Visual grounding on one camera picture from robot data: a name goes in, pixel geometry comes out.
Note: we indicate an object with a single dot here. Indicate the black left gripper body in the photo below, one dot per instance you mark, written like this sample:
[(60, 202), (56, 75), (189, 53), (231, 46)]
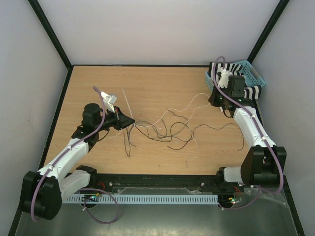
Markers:
[(114, 118)]

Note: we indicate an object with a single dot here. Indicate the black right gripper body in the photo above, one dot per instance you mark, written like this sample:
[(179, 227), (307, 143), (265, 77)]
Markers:
[(218, 99)]

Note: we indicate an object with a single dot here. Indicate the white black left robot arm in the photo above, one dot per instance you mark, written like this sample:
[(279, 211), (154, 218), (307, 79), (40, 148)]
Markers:
[(44, 191)]

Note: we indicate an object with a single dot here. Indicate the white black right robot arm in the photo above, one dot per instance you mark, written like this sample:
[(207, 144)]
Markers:
[(264, 162)]

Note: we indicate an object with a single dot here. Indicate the black white striped cloth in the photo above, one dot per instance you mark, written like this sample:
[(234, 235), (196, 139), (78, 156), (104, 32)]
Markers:
[(252, 93)]

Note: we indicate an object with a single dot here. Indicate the light blue perforated basket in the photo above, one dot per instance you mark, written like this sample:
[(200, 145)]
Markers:
[(244, 68)]

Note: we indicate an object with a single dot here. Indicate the grey metal front plate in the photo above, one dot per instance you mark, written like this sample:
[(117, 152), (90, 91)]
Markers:
[(265, 215)]

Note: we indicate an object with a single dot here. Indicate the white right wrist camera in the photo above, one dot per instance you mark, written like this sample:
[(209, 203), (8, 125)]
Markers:
[(224, 77)]

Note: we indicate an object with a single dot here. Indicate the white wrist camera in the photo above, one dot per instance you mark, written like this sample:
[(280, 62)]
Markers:
[(109, 101), (224, 77)]

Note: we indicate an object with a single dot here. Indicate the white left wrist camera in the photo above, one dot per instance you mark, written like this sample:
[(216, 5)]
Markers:
[(109, 101)]

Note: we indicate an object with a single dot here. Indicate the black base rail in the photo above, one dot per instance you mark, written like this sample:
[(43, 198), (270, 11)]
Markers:
[(203, 183)]

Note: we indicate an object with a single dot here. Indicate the black cage frame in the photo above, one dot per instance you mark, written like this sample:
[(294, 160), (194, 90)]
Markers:
[(55, 41)]

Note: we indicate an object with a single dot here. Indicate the white slotted cable duct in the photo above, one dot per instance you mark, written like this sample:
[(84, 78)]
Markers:
[(144, 199)]

